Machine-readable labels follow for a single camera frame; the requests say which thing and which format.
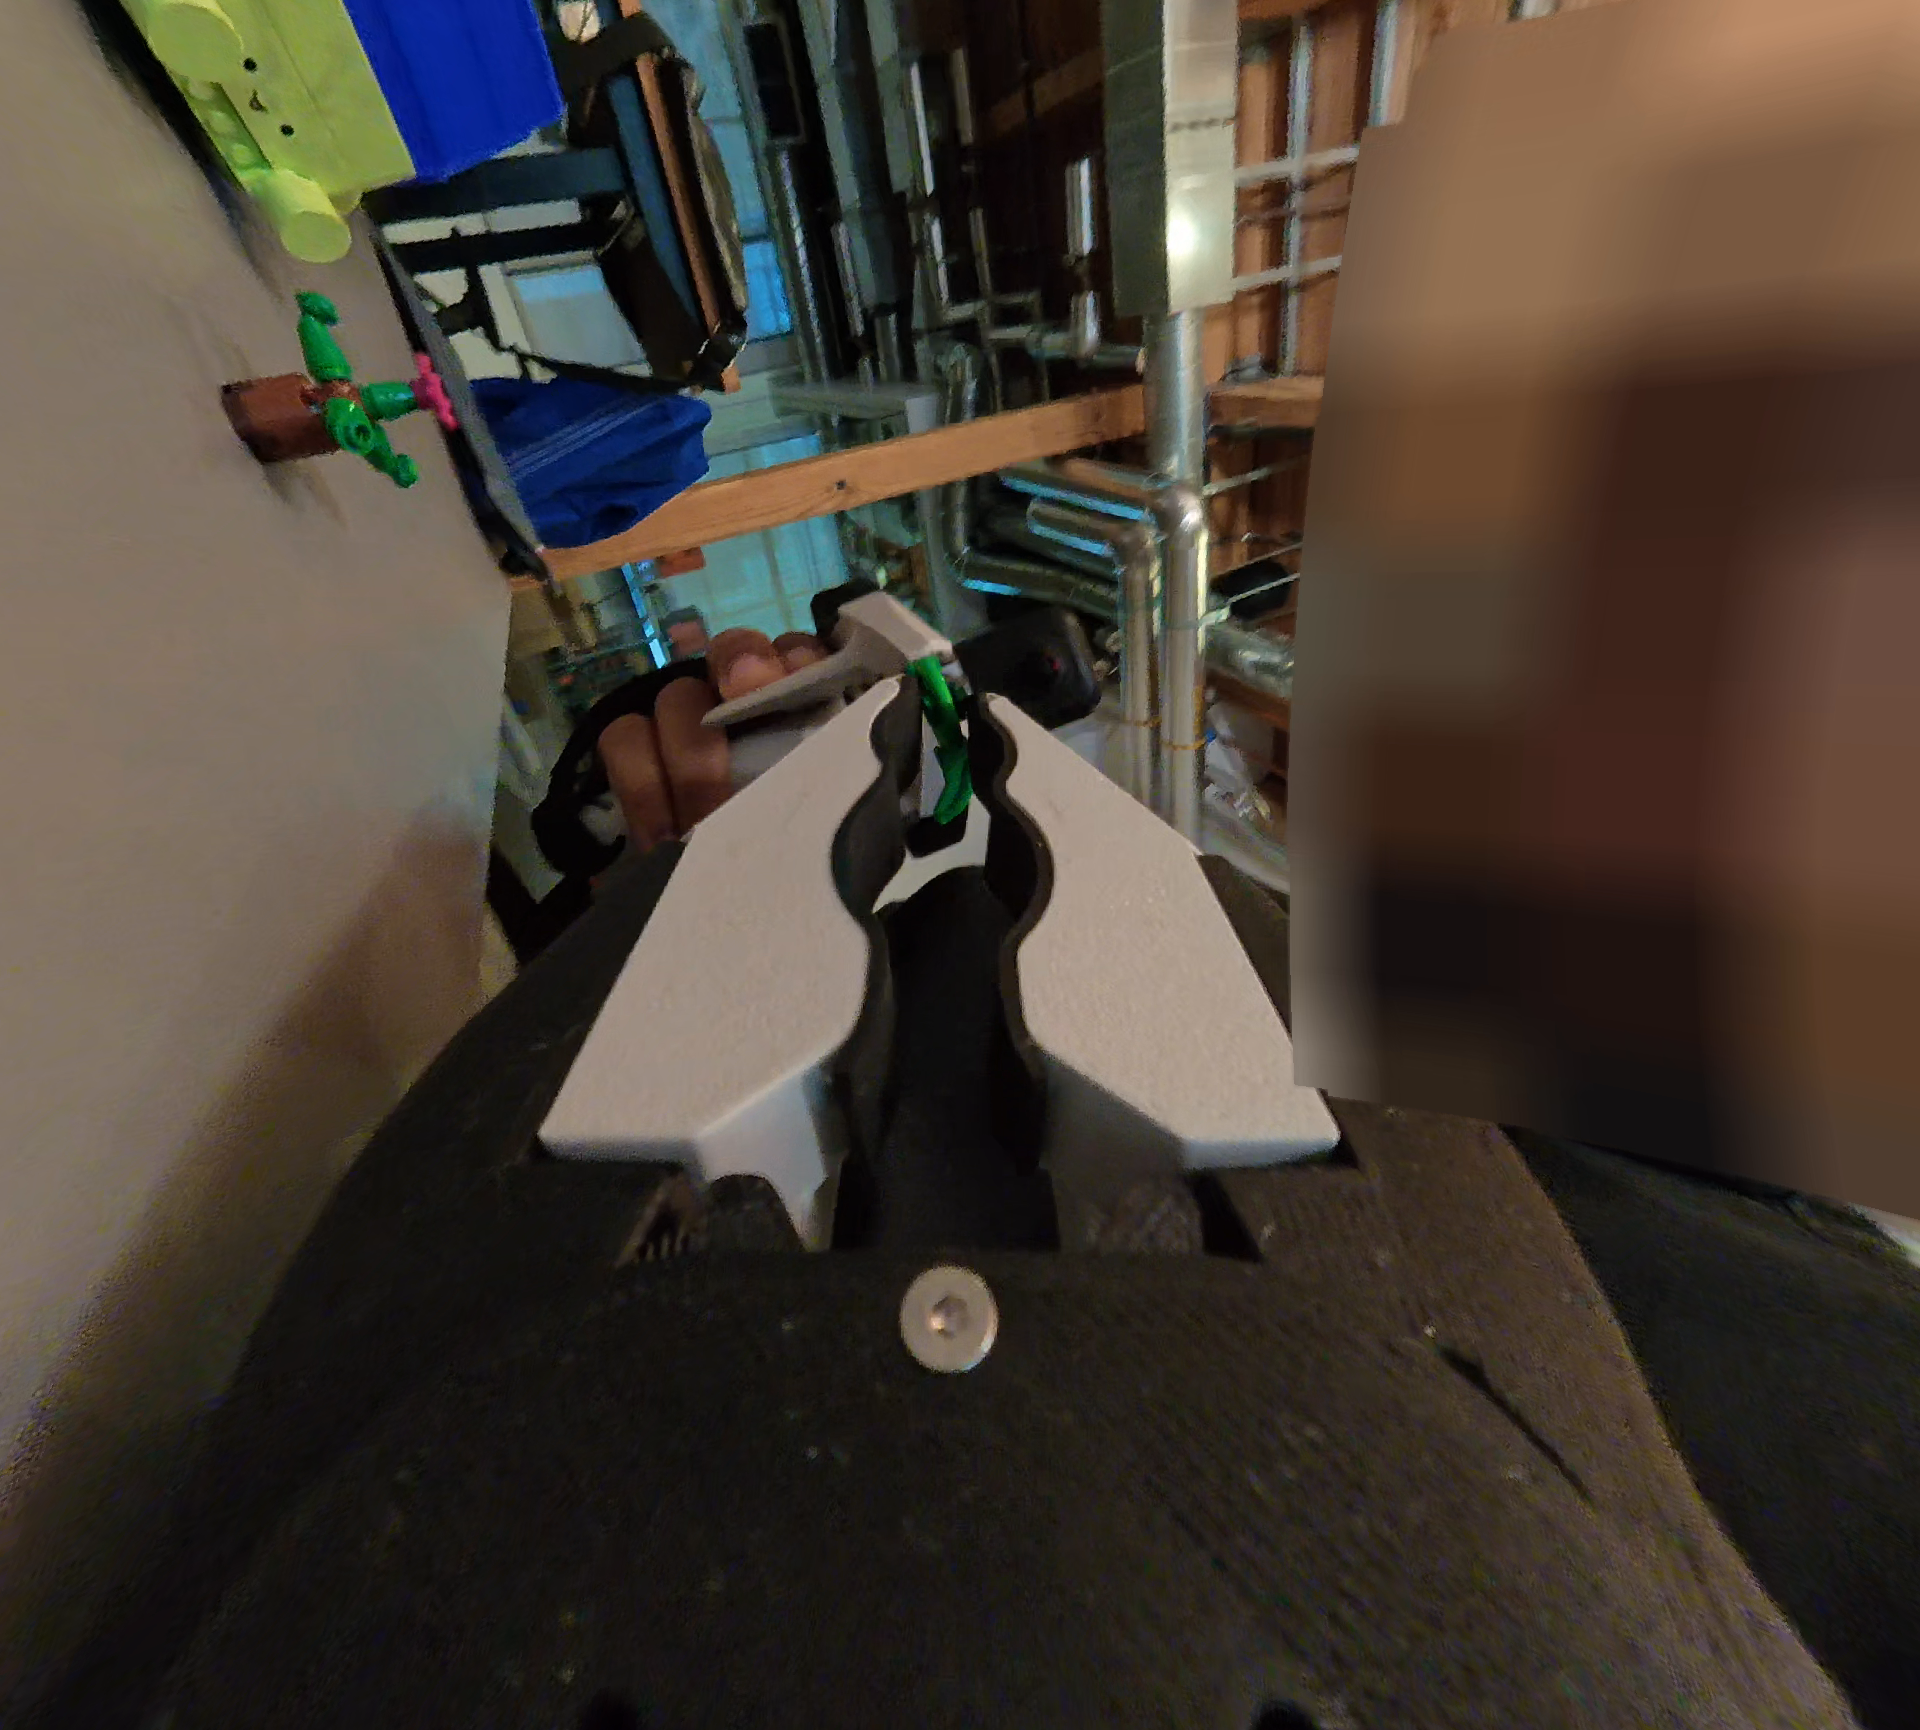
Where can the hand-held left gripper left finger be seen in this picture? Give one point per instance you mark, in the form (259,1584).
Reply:
(704,1011)

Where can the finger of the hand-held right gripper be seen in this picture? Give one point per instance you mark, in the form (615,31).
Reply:
(893,633)

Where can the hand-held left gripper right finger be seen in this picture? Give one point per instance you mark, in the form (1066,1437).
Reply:
(1171,994)

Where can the green wheel stem piece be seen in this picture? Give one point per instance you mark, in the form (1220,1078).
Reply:
(948,771)

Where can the person's right hand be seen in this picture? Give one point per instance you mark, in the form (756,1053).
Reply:
(669,779)

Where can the silver ventilation ducts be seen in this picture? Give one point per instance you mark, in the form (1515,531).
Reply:
(1179,561)

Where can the black framed wooden desk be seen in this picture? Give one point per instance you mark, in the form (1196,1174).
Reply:
(661,231)

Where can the small brick flower plant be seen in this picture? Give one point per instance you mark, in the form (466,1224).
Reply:
(271,410)

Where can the person's black jacket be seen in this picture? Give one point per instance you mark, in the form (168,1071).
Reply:
(1725,1385)

